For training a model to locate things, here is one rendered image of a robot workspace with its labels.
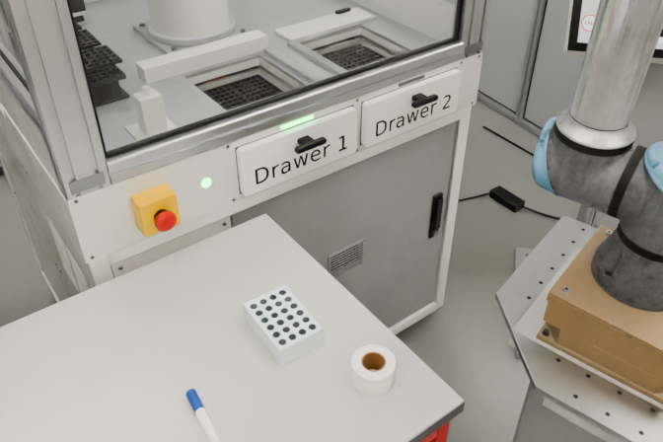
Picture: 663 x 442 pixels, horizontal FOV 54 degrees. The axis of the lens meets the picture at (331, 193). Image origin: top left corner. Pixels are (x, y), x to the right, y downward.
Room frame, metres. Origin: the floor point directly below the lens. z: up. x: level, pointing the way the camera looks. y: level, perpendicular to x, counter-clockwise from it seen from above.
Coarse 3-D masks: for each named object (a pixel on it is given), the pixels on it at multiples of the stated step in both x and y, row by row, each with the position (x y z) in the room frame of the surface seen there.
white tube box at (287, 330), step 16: (256, 304) 0.78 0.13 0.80; (272, 304) 0.78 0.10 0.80; (288, 304) 0.78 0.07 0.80; (256, 320) 0.75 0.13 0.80; (272, 320) 0.75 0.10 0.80; (288, 320) 0.76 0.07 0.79; (304, 320) 0.75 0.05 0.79; (272, 336) 0.71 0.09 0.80; (288, 336) 0.71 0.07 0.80; (304, 336) 0.71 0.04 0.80; (320, 336) 0.72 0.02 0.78; (272, 352) 0.70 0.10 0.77; (288, 352) 0.69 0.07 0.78; (304, 352) 0.71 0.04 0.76
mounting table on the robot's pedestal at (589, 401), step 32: (576, 224) 1.05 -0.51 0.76; (544, 256) 0.95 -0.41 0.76; (512, 288) 0.86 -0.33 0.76; (544, 288) 0.86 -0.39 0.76; (512, 320) 0.78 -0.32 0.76; (544, 352) 0.71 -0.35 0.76; (544, 384) 0.65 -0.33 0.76; (576, 384) 0.65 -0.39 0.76; (608, 384) 0.65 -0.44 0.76; (576, 416) 0.60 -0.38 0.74; (608, 416) 0.59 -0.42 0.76; (640, 416) 0.59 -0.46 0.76
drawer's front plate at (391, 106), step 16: (432, 80) 1.37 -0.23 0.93; (448, 80) 1.39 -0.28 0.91; (384, 96) 1.29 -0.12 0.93; (400, 96) 1.30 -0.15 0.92; (368, 112) 1.25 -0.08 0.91; (384, 112) 1.28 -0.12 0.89; (400, 112) 1.30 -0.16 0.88; (432, 112) 1.37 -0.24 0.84; (448, 112) 1.40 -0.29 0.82; (368, 128) 1.25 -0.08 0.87; (384, 128) 1.28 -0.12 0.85; (400, 128) 1.31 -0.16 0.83; (368, 144) 1.25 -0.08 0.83
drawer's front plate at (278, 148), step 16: (336, 112) 1.21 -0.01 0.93; (352, 112) 1.22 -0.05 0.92; (304, 128) 1.15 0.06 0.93; (320, 128) 1.17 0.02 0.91; (336, 128) 1.20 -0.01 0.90; (352, 128) 1.22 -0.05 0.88; (256, 144) 1.09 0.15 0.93; (272, 144) 1.10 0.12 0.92; (288, 144) 1.13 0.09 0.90; (336, 144) 1.20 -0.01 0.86; (352, 144) 1.22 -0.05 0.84; (240, 160) 1.06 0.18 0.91; (256, 160) 1.08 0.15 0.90; (272, 160) 1.10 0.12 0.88; (288, 160) 1.12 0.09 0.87; (304, 160) 1.15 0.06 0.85; (320, 160) 1.17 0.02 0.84; (240, 176) 1.07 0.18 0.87; (288, 176) 1.12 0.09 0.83
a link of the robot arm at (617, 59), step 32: (608, 0) 0.83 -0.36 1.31; (640, 0) 0.80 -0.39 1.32; (608, 32) 0.82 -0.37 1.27; (640, 32) 0.80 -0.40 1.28; (608, 64) 0.81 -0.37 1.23; (640, 64) 0.81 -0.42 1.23; (576, 96) 0.85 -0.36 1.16; (608, 96) 0.81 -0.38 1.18; (544, 128) 0.88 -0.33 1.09; (576, 128) 0.83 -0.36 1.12; (608, 128) 0.81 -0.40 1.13; (544, 160) 0.84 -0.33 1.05; (576, 160) 0.81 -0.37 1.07; (608, 160) 0.80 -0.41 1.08; (576, 192) 0.81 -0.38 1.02; (608, 192) 0.78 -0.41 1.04
